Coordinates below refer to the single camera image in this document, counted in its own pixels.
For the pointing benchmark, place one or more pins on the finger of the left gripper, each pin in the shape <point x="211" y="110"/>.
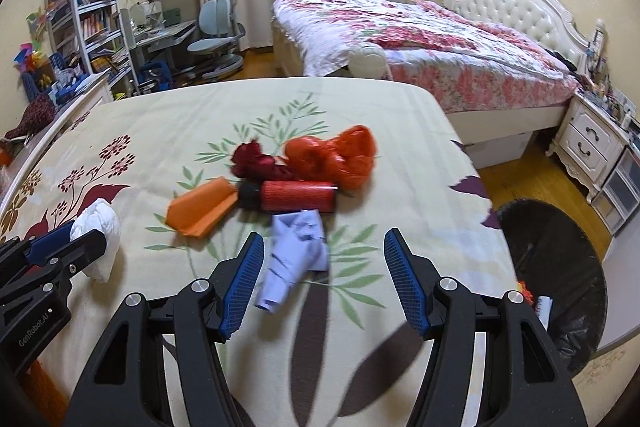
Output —
<point x="41" y="250"/>

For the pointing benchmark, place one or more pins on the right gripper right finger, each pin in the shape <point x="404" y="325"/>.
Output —
<point x="414" y="278"/>

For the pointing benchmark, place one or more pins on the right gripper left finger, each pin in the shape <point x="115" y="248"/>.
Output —
<point x="233" y="281"/>

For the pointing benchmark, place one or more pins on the white tissue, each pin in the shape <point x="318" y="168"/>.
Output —
<point x="100" y="222"/>

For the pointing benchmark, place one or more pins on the pale blue paper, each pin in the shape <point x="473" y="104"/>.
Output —
<point x="298" y="246"/>

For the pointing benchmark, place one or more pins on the orange paper wrapper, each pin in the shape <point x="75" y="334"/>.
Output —
<point x="195" y="213"/>

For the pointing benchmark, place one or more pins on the red cylindrical can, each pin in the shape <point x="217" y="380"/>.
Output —
<point x="287" y="196"/>

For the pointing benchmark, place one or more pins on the red foam fruit net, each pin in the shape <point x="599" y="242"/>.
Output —
<point x="347" y="160"/>

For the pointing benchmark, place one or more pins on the orange plastic bag bundle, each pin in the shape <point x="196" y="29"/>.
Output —
<point x="528" y="296"/>

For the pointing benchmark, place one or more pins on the white packet blue text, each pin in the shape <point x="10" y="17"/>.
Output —
<point x="543" y="307"/>

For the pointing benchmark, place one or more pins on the black round trash bin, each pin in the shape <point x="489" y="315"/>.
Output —
<point x="554" y="258"/>

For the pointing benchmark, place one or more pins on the floral patterned table cloth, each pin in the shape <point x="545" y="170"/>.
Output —
<point x="339" y="352"/>

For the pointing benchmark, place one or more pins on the white under-bed storage box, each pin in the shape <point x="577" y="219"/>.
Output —
<point x="499" y="151"/>

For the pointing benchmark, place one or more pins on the clear plastic drawer unit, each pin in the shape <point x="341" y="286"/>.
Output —
<point x="618" y="200"/>

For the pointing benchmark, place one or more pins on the pink floral quilt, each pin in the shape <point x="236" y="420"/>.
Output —
<point x="466" y="65"/>

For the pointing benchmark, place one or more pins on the white two-drawer nightstand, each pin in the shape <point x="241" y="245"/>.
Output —
<point x="588" y="143"/>

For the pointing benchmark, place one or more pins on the study desk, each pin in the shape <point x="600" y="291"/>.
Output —
<point x="156" y="43"/>

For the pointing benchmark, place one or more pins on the light blue desk chair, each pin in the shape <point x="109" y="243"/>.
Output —
<point x="220" y="43"/>

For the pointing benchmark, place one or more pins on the white bed with headboard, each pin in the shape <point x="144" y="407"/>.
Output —
<point x="547" y="22"/>

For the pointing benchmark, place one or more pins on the white bookshelf with books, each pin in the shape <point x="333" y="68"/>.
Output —
<point x="89" y="37"/>

